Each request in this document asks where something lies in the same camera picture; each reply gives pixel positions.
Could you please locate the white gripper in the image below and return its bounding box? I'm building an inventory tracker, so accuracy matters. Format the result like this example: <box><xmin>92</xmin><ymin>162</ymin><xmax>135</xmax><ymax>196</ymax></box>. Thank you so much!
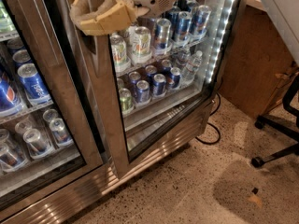
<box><xmin>69</xmin><ymin>0</ymin><xmax>176</xmax><ymax>36</ymax></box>

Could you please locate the glass fridge door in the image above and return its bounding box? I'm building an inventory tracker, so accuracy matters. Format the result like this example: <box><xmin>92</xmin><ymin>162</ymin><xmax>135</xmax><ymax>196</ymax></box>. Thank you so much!
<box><xmin>0</xmin><ymin>0</ymin><xmax>103</xmax><ymax>211</ymax></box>
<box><xmin>56</xmin><ymin>0</ymin><xmax>246</xmax><ymax>177</ymax></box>

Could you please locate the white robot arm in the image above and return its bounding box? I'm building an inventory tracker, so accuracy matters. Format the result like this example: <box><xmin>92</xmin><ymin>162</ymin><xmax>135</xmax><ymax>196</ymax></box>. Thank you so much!
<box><xmin>70</xmin><ymin>0</ymin><xmax>299</xmax><ymax>63</ymax></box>

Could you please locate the steel fridge base grille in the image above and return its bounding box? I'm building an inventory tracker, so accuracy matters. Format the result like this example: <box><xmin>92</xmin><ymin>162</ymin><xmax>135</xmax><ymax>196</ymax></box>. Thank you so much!
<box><xmin>0</xmin><ymin>101</ymin><xmax>213</xmax><ymax>224</ymax></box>

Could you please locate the front 7up can left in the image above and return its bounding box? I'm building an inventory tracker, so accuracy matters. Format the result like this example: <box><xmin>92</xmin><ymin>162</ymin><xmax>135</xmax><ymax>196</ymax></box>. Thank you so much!
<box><xmin>110</xmin><ymin>35</ymin><xmax>130</xmax><ymax>73</ymax></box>

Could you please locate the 7up can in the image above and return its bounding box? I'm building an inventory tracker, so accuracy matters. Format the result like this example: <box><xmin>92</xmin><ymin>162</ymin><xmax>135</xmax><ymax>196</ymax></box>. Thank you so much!
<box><xmin>131</xmin><ymin>26</ymin><xmax>151</xmax><ymax>63</ymax></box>
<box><xmin>110</xmin><ymin>35</ymin><xmax>130</xmax><ymax>73</ymax></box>

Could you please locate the front 7up can right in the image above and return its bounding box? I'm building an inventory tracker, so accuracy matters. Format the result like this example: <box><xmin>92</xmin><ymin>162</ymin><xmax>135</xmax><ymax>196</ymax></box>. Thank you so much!
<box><xmin>131</xmin><ymin>26</ymin><xmax>151</xmax><ymax>63</ymax></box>

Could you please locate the front Red Bull can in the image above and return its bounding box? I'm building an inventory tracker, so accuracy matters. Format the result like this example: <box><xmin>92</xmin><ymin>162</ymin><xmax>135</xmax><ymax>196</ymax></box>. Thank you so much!
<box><xmin>153</xmin><ymin>18</ymin><xmax>171</xmax><ymax>54</ymax></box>

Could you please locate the red bull can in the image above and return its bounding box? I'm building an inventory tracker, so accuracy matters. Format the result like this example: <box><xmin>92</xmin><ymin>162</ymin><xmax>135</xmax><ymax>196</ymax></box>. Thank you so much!
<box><xmin>190</xmin><ymin>5</ymin><xmax>211</xmax><ymax>36</ymax></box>
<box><xmin>153</xmin><ymin>18</ymin><xmax>171</xmax><ymax>54</ymax></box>
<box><xmin>173</xmin><ymin>11</ymin><xmax>192</xmax><ymax>46</ymax></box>

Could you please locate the green soda can front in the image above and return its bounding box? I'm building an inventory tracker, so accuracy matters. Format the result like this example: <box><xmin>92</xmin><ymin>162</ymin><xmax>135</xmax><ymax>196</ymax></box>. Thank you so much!
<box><xmin>119</xmin><ymin>88</ymin><xmax>134</xmax><ymax>115</ymax></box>

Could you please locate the Red Bull can middle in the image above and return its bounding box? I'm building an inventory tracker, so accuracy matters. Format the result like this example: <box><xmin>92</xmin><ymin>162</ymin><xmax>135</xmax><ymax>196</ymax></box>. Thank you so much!
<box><xmin>173</xmin><ymin>11</ymin><xmax>192</xmax><ymax>46</ymax></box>

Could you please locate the blue soda can front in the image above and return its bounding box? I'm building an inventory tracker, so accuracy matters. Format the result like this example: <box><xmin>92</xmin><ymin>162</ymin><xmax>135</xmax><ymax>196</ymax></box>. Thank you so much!
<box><xmin>135</xmin><ymin>80</ymin><xmax>150</xmax><ymax>105</ymax></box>

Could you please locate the blue soda can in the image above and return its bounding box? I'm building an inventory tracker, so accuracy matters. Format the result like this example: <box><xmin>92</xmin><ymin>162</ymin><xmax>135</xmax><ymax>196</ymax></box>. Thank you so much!
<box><xmin>135</xmin><ymin>80</ymin><xmax>150</xmax><ymax>105</ymax></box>
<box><xmin>167</xmin><ymin>67</ymin><xmax>181</xmax><ymax>89</ymax></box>
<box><xmin>152</xmin><ymin>74</ymin><xmax>166</xmax><ymax>97</ymax></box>

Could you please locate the blue soda can middle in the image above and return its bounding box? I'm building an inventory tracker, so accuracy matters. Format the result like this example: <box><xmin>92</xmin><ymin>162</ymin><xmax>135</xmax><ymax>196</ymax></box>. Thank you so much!
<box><xmin>152</xmin><ymin>74</ymin><xmax>166</xmax><ymax>97</ymax></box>

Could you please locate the blue soda can right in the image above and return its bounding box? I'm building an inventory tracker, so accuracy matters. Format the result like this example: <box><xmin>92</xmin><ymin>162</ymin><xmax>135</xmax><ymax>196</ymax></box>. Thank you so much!
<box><xmin>167</xmin><ymin>67</ymin><xmax>181</xmax><ymax>89</ymax></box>

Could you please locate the front blue Pepsi can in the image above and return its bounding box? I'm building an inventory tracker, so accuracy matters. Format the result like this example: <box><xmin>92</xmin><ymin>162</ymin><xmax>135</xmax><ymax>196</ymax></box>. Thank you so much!
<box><xmin>17</xmin><ymin>63</ymin><xmax>50</xmax><ymax>105</ymax></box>

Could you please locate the Red Bull can right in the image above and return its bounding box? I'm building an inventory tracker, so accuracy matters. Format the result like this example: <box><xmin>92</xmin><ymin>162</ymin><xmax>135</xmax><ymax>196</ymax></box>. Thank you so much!
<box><xmin>190</xmin><ymin>5</ymin><xmax>211</xmax><ymax>36</ymax></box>

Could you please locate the clear water bottle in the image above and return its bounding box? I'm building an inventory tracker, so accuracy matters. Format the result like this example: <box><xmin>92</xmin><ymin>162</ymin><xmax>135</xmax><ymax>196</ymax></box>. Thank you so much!
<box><xmin>182</xmin><ymin>50</ymin><xmax>203</xmax><ymax>84</ymax></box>

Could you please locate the silver blue can lower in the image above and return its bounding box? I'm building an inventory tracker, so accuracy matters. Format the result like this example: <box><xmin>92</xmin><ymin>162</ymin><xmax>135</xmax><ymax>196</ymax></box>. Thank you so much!
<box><xmin>50</xmin><ymin>118</ymin><xmax>73</xmax><ymax>147</ymax></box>

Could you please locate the large Pepsi can left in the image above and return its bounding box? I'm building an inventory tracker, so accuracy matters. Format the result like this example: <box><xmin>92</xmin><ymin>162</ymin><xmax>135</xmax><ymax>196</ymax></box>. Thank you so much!
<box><xmin>0</xmin><ymin>70</ymin><xmax>24</xmax><ymax>118</ymax></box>

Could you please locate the silver can lower left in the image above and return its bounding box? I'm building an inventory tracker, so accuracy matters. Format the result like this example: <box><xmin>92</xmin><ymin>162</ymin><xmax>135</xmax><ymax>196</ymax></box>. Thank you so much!
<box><xmin>23</xmin><ymin>129</ymin><xmax>54</xmax><ymax>160</ymax></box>

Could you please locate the black office chair base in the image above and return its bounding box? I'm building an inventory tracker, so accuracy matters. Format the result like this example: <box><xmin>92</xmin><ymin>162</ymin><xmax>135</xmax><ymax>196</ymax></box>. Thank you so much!
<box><xmin>251</xmin><ymin>75</ymin><xmax>299</xmax><ymax>168</ymax></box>

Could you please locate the black power cable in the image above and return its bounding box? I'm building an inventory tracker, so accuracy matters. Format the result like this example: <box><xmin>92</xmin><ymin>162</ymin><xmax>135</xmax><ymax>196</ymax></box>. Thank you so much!
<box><xmin>195</xmin><ymin>91</ymin><xmax>222</xmax><ymax>146</ymax></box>

